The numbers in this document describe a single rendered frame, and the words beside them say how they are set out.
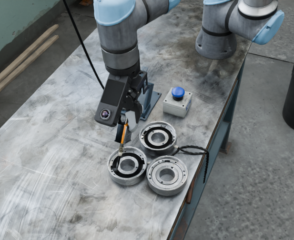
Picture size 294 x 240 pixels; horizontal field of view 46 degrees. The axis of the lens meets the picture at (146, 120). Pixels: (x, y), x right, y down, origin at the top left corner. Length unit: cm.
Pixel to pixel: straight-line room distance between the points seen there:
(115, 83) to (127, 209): 33
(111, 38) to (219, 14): 59
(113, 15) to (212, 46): 67
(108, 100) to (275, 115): 164
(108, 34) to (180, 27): 80
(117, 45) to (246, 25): 56
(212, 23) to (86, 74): 47
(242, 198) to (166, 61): 89
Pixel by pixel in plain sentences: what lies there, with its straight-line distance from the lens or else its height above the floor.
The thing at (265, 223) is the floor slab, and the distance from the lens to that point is 182.
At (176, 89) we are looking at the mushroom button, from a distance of 104.
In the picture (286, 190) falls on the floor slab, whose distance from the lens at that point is 194.
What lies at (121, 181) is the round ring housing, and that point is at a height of 83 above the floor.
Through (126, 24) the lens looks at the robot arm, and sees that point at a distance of 65.
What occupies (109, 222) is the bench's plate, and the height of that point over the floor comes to 80.
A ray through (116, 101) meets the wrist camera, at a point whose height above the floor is 108.
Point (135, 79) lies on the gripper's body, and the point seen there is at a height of 107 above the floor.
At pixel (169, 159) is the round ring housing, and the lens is 93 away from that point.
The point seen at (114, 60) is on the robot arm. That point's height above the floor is 116.
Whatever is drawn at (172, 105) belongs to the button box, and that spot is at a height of 84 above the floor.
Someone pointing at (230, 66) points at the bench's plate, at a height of 80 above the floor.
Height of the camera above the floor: 158
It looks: 48 degrees down
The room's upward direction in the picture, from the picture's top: 3 degrees counter-clockwise
